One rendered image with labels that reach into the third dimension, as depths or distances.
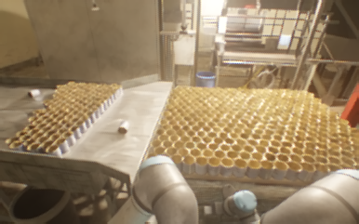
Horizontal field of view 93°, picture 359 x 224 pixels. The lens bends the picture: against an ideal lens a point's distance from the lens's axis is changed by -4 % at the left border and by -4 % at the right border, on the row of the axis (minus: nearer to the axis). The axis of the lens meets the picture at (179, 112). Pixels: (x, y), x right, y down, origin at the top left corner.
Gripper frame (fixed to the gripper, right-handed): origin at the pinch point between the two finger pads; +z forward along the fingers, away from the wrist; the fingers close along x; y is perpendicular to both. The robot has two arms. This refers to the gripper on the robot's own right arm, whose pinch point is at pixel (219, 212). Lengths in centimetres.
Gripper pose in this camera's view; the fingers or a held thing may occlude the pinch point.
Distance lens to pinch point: 105.7
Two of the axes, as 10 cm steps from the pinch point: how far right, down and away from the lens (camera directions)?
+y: 0.4, 8.0, -5.9
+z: -1.8, 5.9, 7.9
